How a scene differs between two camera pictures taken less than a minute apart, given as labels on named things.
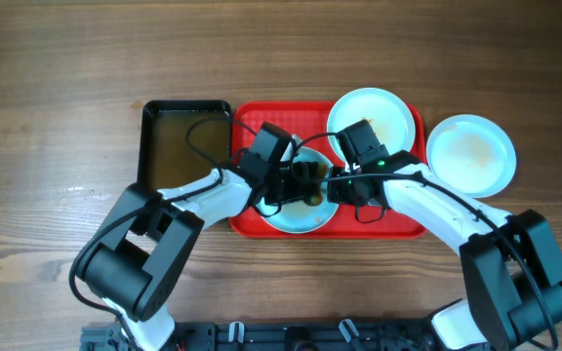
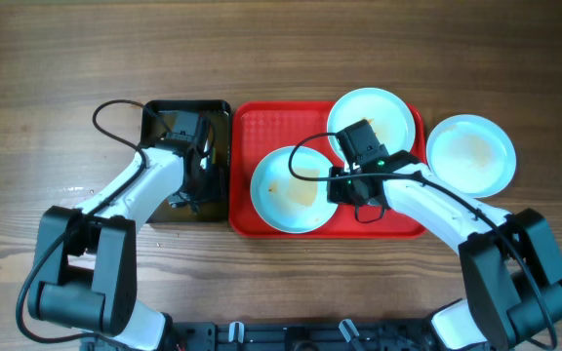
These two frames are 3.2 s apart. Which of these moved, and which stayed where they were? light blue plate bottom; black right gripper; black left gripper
Moved: black left gripper
Stayed: black right gripper; light blue plate bottom
